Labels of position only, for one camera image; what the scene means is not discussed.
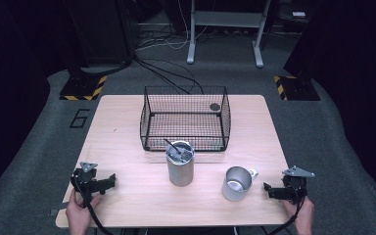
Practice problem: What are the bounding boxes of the white floor cables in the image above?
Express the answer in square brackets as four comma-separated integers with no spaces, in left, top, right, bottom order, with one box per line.
[135,0,210,52]

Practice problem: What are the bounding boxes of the left hand-held gripper black cable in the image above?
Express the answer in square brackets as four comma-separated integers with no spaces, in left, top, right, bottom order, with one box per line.
[72,176,115,235]

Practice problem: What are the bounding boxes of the silver steel tumbler with lid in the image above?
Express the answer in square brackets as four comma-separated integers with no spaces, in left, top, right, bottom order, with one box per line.
[164,140,196,188]

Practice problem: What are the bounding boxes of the right hand-held gripper black cable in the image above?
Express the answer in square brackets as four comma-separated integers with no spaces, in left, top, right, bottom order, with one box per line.
[263,194,307,235]

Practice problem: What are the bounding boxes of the white metal desk frame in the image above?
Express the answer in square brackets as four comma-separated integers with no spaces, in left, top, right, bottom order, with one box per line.
[186,0,272,70]

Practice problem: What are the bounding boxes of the hand-held gripper black cable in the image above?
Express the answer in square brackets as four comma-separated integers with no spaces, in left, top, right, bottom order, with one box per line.
[72,176,115,235]
[263,194,307,235]

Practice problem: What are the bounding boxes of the black cabinet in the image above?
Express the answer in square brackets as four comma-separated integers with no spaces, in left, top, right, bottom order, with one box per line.
[63,0,135,68]

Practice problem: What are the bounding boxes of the person's right hand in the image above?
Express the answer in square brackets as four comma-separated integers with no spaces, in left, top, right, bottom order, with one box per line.
[281,195,315,235]

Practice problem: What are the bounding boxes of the black wire mesh basket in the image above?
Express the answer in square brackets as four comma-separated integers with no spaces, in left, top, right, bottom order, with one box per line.
[139,85,232,153]

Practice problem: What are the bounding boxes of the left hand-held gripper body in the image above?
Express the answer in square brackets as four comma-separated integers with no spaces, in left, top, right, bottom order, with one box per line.
[70,162,99,198]

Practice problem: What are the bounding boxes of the black straw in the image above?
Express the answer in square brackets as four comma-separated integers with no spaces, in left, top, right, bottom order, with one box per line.
[164,138,183,155]

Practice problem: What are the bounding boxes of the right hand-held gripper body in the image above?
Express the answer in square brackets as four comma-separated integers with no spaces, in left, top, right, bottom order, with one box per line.
[281,165,315,206]

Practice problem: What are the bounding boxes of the black stand with striped base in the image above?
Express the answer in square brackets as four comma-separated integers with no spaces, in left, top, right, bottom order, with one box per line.
[59,0,108,102]
[272,48,321,102]

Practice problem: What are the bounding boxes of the silver metal mug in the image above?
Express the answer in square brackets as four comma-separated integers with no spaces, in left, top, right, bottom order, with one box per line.
[220,165,259,203]

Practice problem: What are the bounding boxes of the black floor cables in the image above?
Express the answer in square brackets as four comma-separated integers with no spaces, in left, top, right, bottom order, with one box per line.
[132,54,206,96]

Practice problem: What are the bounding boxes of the person's left hand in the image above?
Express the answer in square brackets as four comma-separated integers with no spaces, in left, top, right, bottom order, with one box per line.
[66,189,103,235]

